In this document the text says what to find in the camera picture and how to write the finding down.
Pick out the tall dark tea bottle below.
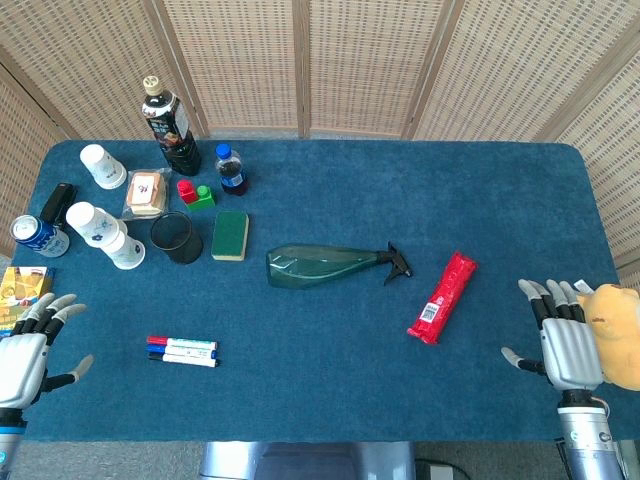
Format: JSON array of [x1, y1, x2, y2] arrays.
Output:
[[141, 75, 203, 177]]

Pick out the red whiteboard marker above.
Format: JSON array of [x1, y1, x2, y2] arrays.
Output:
[[146, 335, 219, 351]]

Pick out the blue whiteboard marker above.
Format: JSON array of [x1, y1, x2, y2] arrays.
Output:
[[146, 344, 218, 359]]

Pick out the black whiteboard marker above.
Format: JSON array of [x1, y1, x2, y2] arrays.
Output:
[[147, 352, 220, 369]]

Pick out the green toy block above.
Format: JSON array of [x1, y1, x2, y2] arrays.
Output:
[[186, 185, 218, 213]]

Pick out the red snack package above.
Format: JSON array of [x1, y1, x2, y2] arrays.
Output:
[[406, 250, 479, 346]]

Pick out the white fern-print paper cup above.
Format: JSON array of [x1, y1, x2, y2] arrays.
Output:
[[102, 230, 147, 272]]

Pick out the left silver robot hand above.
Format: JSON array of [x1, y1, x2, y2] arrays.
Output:
[[0, 292, 95, 410]]

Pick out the yellow cardboard snack box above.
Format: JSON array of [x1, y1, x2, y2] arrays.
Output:
[[0, 266, 55, 337]]

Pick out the white printed paper cup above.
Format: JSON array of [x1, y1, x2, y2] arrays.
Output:
[[79, 143, 128, 191], [65, 201, 129, 249]]

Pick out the blue carpet table cover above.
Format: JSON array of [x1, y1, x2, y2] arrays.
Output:
[[10, 138, 621, 444]]

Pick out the silver robot torso base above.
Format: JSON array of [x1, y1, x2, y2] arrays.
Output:
[[198, 441, 417, 480]]

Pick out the woven rattan folding screen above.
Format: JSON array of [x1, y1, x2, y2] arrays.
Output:
[[0, 0, 640, 291]]

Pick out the black stapler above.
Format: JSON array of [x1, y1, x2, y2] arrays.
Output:
[[39, 182, 80, 231]]

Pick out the green and yellow sponge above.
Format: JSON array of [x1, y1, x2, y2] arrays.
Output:
[[210, 210, 251, 263]]

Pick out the blue beverage can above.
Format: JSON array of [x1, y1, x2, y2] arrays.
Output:
[[10, 214, 71, 259]]

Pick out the yellow plush toy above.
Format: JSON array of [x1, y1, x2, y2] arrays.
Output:
[[572, 279, 640, 392]]

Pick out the small blue-capped cola bottle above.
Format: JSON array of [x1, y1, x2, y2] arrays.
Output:
[[214, 143, 250, 196]]

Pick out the green transparent spray bottle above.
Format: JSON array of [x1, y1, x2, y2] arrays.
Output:
[[265, 241, 414, 290]]

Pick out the black mesh pen holder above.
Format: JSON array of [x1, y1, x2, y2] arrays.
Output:
[[150, 211, 204, 266]]

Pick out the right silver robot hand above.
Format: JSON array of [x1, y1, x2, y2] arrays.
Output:
[[501, 278, 606, 392]]

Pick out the grey floor box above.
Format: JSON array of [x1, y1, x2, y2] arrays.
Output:
[[414, 457, 471, 480]]

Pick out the plastic-wrapped sandwich bread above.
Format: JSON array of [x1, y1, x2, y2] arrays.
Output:
[[119, 168, 172, 222]]

